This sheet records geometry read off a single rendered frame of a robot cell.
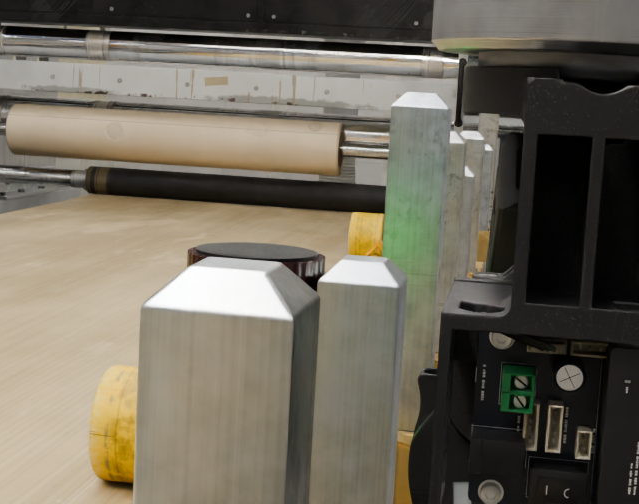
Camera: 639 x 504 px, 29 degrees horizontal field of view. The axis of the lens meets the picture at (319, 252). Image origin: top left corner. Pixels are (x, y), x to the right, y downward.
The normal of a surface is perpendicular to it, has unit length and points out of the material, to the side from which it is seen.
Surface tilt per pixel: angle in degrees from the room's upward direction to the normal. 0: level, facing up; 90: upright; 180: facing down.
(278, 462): 90
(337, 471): 90
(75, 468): 0
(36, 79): 90
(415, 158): 90
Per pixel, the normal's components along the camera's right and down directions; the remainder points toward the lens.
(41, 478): 0.06, -0.99
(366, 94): -0.16, 0.11
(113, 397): -0.08, -0.59
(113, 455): -0.17, 0.44
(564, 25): -0.39, 0.10
